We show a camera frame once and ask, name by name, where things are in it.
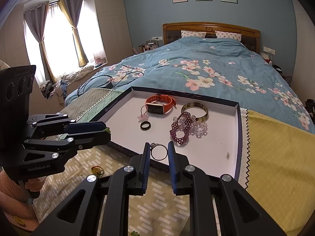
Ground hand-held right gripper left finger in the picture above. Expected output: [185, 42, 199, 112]
[31, 142, 152, 236]

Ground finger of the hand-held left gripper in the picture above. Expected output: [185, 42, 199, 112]
[23, 130, 112, 164]
[27, 113, 109, 138]

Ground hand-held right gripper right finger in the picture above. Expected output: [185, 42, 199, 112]
[168, 141, 287, 236]

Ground silver ring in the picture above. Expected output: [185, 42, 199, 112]
[150, 143, 169, 161]

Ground purple beaded bracelet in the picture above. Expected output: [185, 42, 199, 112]
[169, 112, 195, 146]

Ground dark blue shallow box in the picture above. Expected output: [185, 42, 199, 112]
[95, 86, 241, 181]

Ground clear crystal bracelet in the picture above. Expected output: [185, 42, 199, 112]
[176, 117, 208, 137]

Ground pink pendant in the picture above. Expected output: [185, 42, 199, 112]
[136, 105, 149, 121]

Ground orange smartwatch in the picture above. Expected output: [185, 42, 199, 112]
[145, 94, 177, 115]

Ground gold bangle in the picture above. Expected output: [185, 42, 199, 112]
[181, 102, 209, 123]

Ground person's left forearm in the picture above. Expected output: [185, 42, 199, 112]
[0, 171, 41, 227]

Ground person's left hand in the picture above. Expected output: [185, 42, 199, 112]
[24, 177, 47, 194]

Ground blue cloth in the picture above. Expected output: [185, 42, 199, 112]
[57, 80, 68, 96]

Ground dark clothes heap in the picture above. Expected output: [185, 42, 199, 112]
[39, 80, 57, 100]

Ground light clothes heap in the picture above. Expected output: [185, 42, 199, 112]
[60, 65, 95, 81]

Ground group of cosmetics bottles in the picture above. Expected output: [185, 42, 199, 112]
[138, 38, 160, 53]

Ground green yellow patterned blanket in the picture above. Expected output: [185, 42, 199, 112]
[32, 87, 315, 236]

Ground beige built-in wardrobe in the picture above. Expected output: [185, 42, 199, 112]
[293, 0, 315, 94]
[84, 0, 134, 64]

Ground yellow grey curtain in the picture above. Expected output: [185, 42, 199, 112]
[58, 0, 89, 67]

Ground blue floral duvet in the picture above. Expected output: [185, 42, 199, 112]
[64, 37, 309, 131]

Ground white patterned pillow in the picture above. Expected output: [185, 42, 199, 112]
[215, 31, 243, 42]
[181, 30, 207, 39]

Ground wooden headboard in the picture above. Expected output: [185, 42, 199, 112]
[162, 23, 261, 54]

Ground wooden nightstand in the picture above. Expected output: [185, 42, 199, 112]
[273, 65, 292, 83]

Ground pile of dark clothes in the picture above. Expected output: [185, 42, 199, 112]
[305, 98, 315, 123]

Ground black charger cable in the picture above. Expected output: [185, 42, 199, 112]
[77, 71, 144, 96]

